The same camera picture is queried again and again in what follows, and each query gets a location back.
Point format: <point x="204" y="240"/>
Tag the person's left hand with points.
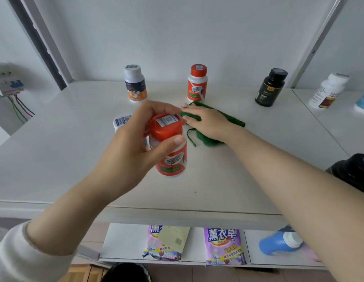
<point x="126" y="161"/>

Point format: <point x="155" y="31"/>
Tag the person's right hand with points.
<point x="211" y="123"/>

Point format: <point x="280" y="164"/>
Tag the green cleaning cloth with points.
<point x="237" y="123"/>

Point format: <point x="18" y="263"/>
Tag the red cap white bottle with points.
<point x="197" y="85"/>
<point x="167" y="126"/>

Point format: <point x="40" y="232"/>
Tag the white bottle orange label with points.
<point x="135" y="85"/>
<point x="121" y="120"/>

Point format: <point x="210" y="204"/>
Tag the white metal shelving unit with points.
<point x="67" y="158"/>

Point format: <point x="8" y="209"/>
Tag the black bottle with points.
<point x="352" y="173"/>
<point x="270" y="89"/>

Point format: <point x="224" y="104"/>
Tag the black-lined trash bin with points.
<point x="123" y="274"/>

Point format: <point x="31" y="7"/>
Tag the white bottle brown label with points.
<point x="327" y="92"/>

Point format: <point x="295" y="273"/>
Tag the white bottle light blue label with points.
<point x="363" y="102"/>

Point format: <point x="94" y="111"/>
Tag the person's right forearm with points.
<point x="302" y="196"/>

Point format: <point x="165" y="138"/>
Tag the beige paper card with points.
<point x="174" y="237"/>

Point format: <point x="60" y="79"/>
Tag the purple detergent bag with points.
<point x="154" y="249"/>
<point x="224" y="246"/>

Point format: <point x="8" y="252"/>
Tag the blue detergent container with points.
<point x="273" y="243"/>

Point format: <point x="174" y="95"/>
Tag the white arm sleeve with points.
<point x="23" y="261"/>

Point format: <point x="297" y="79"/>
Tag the electrical breaker box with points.
<point x="7" y="79"/>

